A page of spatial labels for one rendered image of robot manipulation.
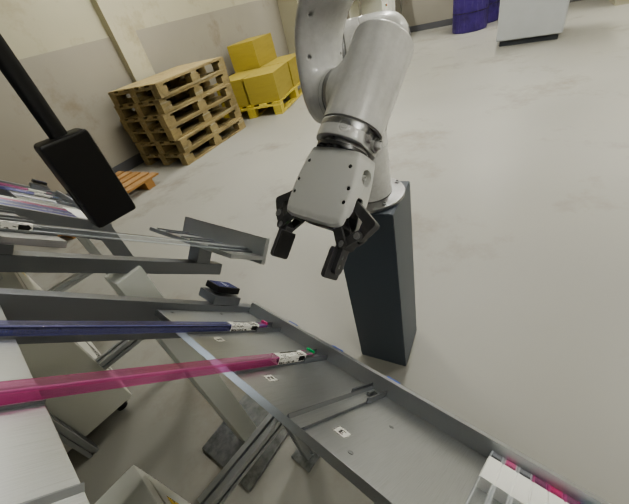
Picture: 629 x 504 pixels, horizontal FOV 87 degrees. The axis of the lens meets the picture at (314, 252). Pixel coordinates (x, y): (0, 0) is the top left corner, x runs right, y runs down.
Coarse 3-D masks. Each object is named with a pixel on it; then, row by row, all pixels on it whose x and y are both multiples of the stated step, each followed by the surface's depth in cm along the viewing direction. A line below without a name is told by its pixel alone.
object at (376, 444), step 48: (192, 336) 45; (240, 336) 51; (240, 384) 38; (288, 384) 40; (336, 384) 45; (336, 432) 33; (384, 432) 36; (432, 432) 40; (384, 480) 28; (432, 480) 31
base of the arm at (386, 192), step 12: (384, 144) 82; (384, 156) 83; (384, 168) 85; (384, 180) 86; (396, 180) 95; (372, 192) 87; (384, 192) 88; (396, 192) 91; (372, 204) 89; (384, 204) 87; (396, 204) 88
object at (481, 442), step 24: (264, 312) 63; (288, 336) 59; (312, 336) 56; (336, 360) 52; (384, 384) 47; (408, 408) 45; (432, 408) 43; (456, 432) 41; (480, 432) 39; (504, 456) 38; (552, 480) 35
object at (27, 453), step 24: (0, 312) 35; (0, 336) 30; (0, 360) 27; (24, 360) 28; (0, 408) 22; (24, 408) 23; (0, 432) 21; (24, 432) 21; (48, 432) 22; (0, 456) 19; (24, 456) 20; (48, 456) 20; (0, 480) 18; (24, 480) 18; (48, 480) 19; (72, 480) 19
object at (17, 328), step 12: (0, 324) 30; (12, 324) 31; (24, 324) 32; (36, 324) 32; (48, 324) 33; (60, 324) 34; (72, 324) 35; (84, 324) 36; (96, 324) 37; (108, 324) 38; (120, 324) 39; (132, 324) 40; (144, 324) 41; (156, 324) 42; (168, 324) 43; (180, 324) 45; (192, 324) 46; (204, 324) 48; (216, 324) 49; (228, 324) 51; (264, 324) 57
